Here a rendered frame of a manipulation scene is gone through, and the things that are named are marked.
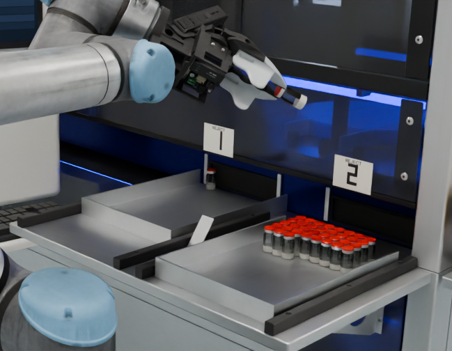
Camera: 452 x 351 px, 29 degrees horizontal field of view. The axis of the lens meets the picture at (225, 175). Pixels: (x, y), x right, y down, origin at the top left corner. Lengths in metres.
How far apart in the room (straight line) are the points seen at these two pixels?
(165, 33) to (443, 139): 0.54
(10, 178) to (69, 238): 0.47
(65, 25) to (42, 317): 0.38
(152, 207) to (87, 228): 0.18
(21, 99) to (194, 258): 0.67
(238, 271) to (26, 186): 0.76
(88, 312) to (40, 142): 1.09
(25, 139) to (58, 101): 1.11
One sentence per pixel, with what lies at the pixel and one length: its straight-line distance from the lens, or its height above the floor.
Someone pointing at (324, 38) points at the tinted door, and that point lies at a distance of 1.65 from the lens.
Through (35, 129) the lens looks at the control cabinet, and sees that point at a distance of 2.10.
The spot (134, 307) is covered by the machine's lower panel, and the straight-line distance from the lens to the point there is 2.16.
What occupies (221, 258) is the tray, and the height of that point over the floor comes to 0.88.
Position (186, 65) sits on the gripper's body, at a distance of 1.20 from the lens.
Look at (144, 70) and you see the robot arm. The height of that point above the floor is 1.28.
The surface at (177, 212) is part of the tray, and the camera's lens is 1.80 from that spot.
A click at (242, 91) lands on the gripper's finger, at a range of 1.27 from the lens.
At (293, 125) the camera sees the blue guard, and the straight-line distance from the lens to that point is 1.70.
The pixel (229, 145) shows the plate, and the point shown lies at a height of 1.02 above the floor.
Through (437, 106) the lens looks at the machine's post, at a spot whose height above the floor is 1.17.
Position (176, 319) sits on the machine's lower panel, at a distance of 2.06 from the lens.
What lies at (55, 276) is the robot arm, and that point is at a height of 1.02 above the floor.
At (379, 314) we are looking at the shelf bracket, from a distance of 1.67.
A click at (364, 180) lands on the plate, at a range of 1.62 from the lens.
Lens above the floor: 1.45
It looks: 16 degrees down
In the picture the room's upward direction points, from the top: 2 degrees clockwise
